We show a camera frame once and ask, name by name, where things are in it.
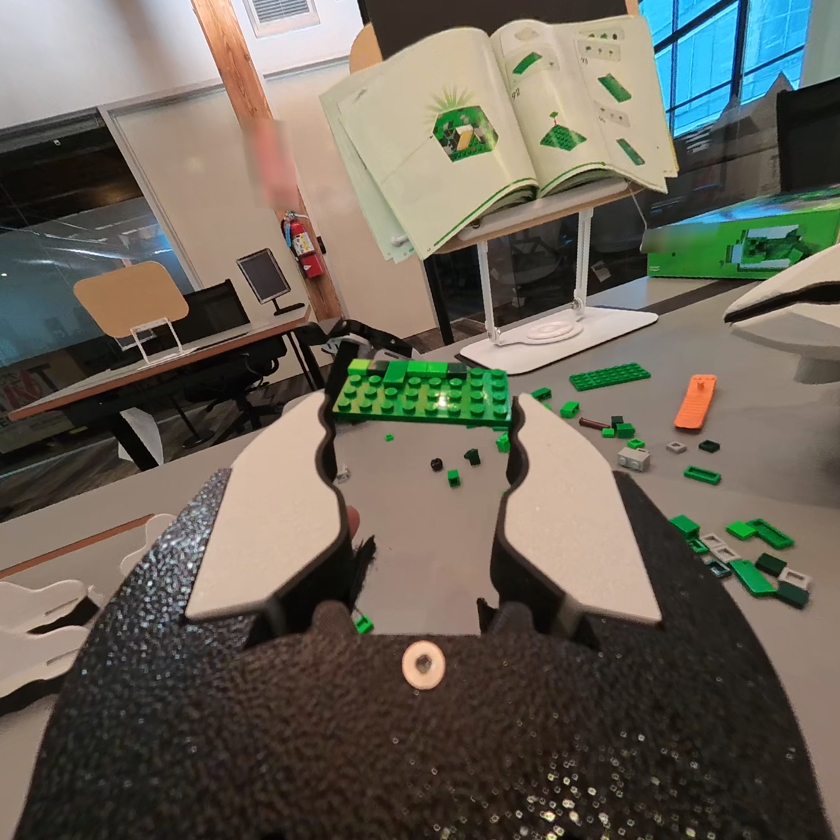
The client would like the green lego baseplate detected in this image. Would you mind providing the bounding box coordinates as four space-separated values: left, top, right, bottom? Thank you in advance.
331 357 515 429

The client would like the orange brick separator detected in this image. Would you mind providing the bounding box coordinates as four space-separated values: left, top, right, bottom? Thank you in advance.
674 373 719 432

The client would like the tan board stand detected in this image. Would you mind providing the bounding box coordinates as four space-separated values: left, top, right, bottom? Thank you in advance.
73 260 193 366

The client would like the white wall vent grille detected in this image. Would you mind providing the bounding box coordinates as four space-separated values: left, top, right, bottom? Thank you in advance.
242 0 323 31

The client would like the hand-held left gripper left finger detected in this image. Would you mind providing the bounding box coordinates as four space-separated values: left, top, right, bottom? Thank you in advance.
184 392 350 635

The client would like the small tablet on stand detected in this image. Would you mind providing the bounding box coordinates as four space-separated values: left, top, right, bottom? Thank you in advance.
235 247 307 318

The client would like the wooden pillar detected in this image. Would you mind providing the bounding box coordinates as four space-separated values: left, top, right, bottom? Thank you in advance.
189 0 344 324

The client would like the wooden-edged office desk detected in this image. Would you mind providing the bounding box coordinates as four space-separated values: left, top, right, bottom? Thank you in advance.
7 307 317 473

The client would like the open instruction booklet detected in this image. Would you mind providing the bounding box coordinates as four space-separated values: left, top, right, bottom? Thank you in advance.
319 13 681 265

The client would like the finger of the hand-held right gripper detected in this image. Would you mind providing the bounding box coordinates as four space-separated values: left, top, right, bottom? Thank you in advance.
730 294 840 387
723 243 840 325

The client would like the black flat panel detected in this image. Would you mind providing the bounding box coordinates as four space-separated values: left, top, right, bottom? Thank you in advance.
357 0 641 61

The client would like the red fire extinguisher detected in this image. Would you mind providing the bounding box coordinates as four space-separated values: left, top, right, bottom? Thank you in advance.
280 210 325 280

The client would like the green lego box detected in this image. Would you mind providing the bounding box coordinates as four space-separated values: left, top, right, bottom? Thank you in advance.
640 189 840 281

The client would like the white book stand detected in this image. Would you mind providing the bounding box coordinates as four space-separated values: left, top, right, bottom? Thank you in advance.
349 26 660 378

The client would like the pile of small lego pieces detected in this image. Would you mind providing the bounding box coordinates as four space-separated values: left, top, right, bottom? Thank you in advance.
383 387 812 609

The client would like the large blue-lit window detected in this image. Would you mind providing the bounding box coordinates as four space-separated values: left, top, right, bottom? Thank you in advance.
638 0 809 143

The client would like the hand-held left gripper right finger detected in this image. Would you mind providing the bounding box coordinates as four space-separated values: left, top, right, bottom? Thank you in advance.
495 392 664 640

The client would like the narrow green lego plate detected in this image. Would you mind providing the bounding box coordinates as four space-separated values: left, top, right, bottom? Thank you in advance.
568 362 654 393

